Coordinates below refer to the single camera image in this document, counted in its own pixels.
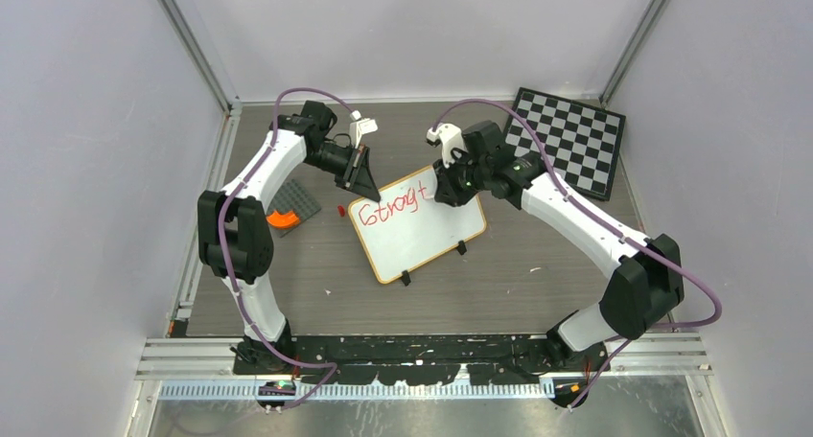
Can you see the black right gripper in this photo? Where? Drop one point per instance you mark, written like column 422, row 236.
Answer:
column 448, row 190

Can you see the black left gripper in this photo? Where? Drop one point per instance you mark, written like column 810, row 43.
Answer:
column 358, row 177

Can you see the white whiteboard orange frame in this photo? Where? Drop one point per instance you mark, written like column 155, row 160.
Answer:
column 407, row 228

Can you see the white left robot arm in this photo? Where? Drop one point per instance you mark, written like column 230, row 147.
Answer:
column 233, row 235

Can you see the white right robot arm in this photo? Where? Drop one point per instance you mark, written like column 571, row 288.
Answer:
column 641, row 288

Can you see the grey studded building plate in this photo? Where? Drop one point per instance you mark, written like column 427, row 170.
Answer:
column 292, row 195

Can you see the orange curved block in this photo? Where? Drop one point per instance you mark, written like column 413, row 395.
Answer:
column 283, row 221

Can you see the black white checkerboard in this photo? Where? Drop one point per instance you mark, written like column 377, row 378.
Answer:
column 582, row 141

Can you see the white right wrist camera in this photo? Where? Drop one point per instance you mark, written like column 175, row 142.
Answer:
column 449, row 139

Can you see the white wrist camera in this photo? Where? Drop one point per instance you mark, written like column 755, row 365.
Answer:
column 360, row 126
column 449, row 139

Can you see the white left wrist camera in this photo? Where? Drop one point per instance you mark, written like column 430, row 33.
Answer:
column 360, row 126

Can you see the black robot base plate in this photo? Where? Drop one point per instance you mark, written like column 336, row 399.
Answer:
column 416, row 360

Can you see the aluminium rail frame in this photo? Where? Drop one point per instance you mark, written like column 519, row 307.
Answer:
column 198, row 368

